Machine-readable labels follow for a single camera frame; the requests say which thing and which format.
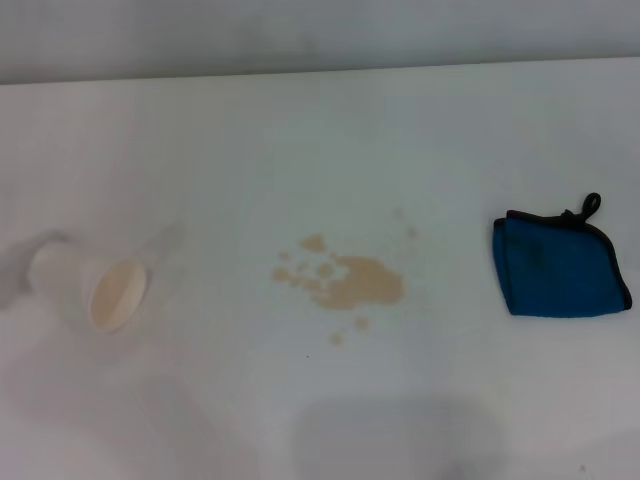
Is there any blue rag with black trim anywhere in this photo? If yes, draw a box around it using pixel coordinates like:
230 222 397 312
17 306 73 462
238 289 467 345
489 192 634 319

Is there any brown liquid stain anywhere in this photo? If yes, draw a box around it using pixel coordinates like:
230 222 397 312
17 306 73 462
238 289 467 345
271 207 419 347

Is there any white paper cup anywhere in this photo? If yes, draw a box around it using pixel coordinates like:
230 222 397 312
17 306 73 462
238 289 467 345
28 243 150 335

